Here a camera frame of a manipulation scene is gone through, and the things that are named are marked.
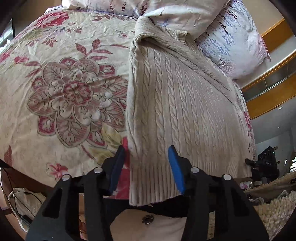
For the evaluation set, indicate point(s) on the cream shaggy rug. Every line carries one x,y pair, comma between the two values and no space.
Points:
274,202

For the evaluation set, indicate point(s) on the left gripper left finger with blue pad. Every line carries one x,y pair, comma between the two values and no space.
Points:
58,217

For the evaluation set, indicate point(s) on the beige cable-knit sweater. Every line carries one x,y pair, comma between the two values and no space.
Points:
178,97

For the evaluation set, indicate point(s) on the wooden headboard frame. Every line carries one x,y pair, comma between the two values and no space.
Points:
273,83

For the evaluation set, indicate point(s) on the pink floral left pillow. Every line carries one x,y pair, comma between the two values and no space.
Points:
193,16

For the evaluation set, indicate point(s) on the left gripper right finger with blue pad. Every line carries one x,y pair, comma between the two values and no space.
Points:
235,217

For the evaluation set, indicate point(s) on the blue floral right pillow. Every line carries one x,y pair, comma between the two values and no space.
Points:
233,42

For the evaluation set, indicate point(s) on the floral bed sheet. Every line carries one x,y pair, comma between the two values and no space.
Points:
64,84

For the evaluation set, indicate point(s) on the white cloth bag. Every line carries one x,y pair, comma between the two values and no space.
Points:
25,205

